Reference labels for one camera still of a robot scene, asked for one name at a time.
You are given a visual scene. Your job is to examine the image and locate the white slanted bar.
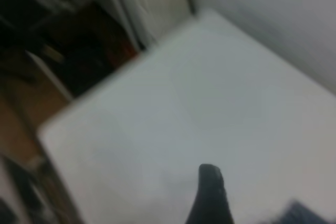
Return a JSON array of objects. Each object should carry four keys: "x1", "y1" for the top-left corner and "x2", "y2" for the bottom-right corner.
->
[{"x1": 25, "y1": 49, "x2": 74, "y2": 102}]

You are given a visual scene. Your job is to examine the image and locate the dark cluttered shelf unit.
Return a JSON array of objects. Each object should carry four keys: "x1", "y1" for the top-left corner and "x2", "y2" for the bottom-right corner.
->
[{"x1": 0, "y1": 0, "x2": 142, "y2": 99}]

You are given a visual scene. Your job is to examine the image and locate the white upright panel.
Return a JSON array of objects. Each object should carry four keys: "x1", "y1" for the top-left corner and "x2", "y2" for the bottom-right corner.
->
[{"x1": 101, "y1": 0, "x2": 196, "y2": 51}]

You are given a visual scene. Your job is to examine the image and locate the blue denim shorts basketball print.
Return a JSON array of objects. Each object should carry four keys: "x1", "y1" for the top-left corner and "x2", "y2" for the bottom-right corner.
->
[{"x1": 272, "y1": 199, "x2": 336, "y2": 224}]

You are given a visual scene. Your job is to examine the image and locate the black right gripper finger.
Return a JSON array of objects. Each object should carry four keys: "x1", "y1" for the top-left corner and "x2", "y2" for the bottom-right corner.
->
[{"x1": 184, "y1": 163, "x2": 235, "y2": 224}]

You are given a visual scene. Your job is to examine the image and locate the dark metal stand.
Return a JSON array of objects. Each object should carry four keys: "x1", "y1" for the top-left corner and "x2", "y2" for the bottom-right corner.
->
[{"x1": 0, "y1": 153, "x2": 82, "y2": 224}]

